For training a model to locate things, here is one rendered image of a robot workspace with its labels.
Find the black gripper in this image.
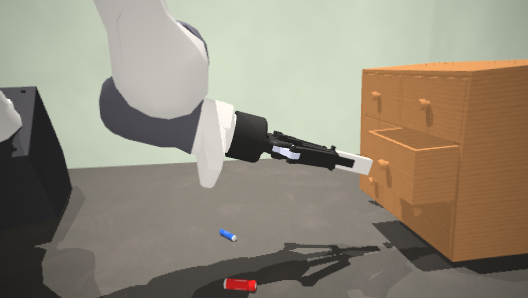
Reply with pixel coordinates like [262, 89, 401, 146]
[225, 110, 373, 175]

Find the wooden chest of drawers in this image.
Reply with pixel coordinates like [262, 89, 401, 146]
[360, 59, 528, 262]

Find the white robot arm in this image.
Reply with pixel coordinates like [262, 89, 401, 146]
[93, 0, 236, 188]

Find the blue battery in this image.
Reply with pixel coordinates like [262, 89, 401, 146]
[219, 229, 236, 241]

